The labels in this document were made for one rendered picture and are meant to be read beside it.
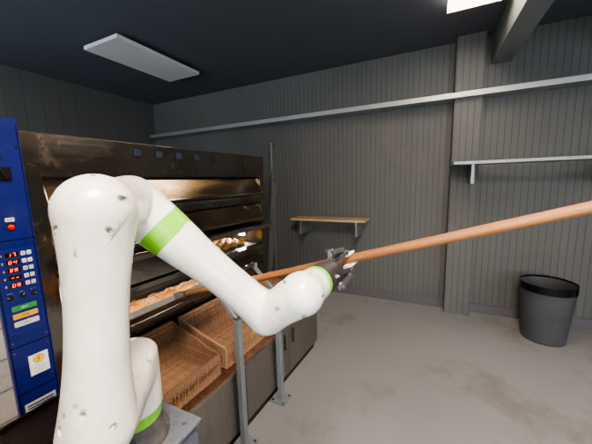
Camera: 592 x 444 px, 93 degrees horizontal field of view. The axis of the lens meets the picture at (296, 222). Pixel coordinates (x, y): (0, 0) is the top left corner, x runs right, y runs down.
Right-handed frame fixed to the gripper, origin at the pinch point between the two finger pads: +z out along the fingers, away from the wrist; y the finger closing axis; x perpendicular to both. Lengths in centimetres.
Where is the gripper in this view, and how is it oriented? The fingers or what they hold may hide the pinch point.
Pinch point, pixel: (349, 259)
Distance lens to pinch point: 100.4
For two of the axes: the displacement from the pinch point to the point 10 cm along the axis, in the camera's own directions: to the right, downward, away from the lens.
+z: 5.0, -1.3, 8.6
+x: 8.2, -2.6, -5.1
